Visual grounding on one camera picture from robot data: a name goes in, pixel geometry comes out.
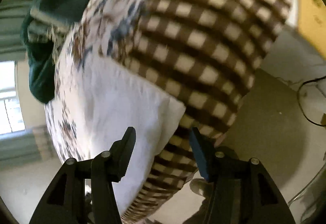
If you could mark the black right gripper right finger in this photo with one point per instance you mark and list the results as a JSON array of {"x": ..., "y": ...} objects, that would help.
[{"x": 242, "y": 192}]

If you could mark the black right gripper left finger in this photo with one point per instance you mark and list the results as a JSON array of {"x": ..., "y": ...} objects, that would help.
[{"x": 64, "y": 199}]

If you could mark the white fleece pants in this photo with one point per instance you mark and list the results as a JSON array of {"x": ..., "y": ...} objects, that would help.
[{"x": 113, "y": 99}]

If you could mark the bright window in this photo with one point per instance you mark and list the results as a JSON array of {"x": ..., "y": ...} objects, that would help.
[{"x": 11, "y": 113}]

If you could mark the brown checkered floral blanket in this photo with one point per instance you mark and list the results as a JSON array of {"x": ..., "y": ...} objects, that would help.
[{"x": 204, "y": 53}]

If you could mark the dark green garment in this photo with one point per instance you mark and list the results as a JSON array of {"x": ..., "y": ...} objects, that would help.
[{"x": 43, "y": 33}]

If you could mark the grey-green curtain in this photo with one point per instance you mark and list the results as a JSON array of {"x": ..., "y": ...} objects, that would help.
[{"x": 13, "y": 13}]

